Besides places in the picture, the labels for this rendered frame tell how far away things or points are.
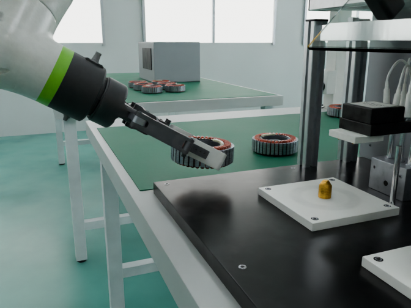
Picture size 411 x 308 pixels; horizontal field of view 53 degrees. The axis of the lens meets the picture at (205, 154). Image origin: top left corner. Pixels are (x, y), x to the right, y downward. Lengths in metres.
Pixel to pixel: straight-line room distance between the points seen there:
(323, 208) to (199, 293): 0.24
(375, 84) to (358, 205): 0.35
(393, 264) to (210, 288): 0.20
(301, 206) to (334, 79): 1.12
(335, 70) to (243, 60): 3.91
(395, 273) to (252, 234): 0.18
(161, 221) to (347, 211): 0.27
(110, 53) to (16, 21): 4.41
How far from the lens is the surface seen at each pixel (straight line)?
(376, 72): 0.93
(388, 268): 0.49
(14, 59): 0.62
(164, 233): 0.61
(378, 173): 0.75
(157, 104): 1.90
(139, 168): 0.90
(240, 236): 0.55
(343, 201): 0.66
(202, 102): 1.97
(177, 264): 0.53
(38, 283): 2.02
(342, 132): 0.66
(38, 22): 0.65
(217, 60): 5.40
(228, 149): 0.71
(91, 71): 0.64
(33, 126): 5.06
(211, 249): 0.52
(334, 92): 1.71
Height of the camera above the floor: 1.01
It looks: 15 degrees down
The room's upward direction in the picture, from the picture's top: straight up
